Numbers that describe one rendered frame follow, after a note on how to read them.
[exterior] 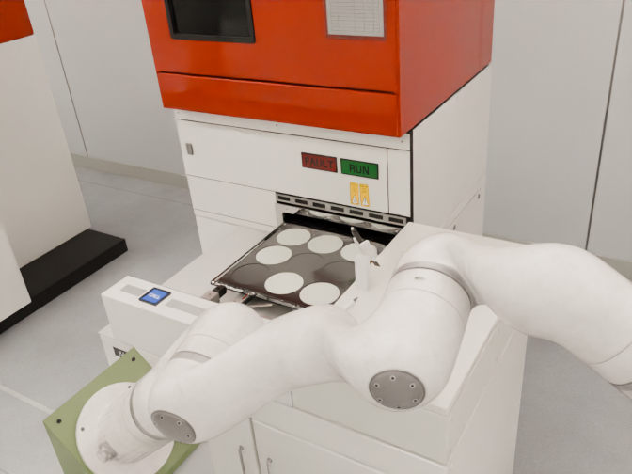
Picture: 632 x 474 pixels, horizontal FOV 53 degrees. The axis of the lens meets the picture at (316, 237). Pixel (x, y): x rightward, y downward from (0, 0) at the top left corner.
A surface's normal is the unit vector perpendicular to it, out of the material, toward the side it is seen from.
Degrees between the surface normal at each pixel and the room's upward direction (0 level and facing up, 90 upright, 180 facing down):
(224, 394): 77
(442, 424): 90
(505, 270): 51
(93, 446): 46
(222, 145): 90
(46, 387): 0
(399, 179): 90
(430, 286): 15
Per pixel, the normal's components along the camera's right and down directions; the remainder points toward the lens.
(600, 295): 0.11, -0.08
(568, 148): -0.51, 0.46
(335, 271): -0.08, -0.87
